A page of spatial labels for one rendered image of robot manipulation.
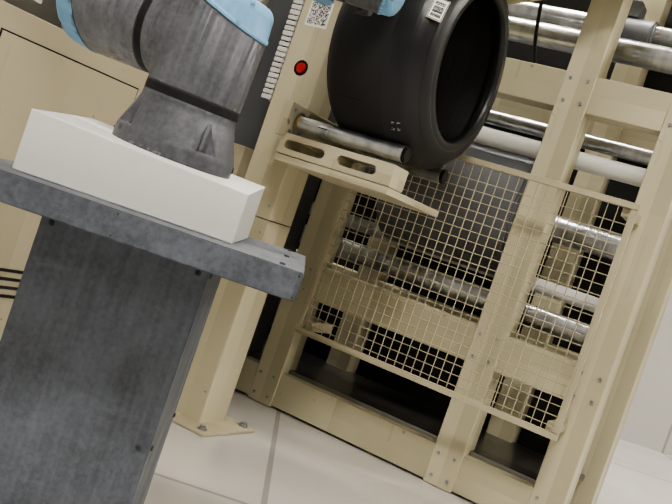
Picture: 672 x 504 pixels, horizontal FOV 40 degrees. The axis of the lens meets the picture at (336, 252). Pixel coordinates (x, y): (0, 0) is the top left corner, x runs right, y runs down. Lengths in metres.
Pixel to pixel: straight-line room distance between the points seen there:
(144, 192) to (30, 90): 1.05
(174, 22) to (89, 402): 0.56
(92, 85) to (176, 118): 1.08
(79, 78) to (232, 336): 0.83
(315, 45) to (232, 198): 1.43
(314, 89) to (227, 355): 0.80
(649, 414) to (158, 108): 4.94
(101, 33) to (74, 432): 0.60
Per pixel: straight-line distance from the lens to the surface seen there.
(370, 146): 2.40
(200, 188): 1.28
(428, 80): 2.32
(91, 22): 1.49
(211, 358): 2.66
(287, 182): 2.62
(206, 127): 1.37
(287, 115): 2.50
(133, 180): 1.29
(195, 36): 1.38
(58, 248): 1.35
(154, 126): 1.36
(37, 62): 2.30
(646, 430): 6.02
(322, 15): 2.68
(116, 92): 2.49
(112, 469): 1.38
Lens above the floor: 0.67
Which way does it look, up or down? 2 degrees down
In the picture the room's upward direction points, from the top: 19 degrees clockwise
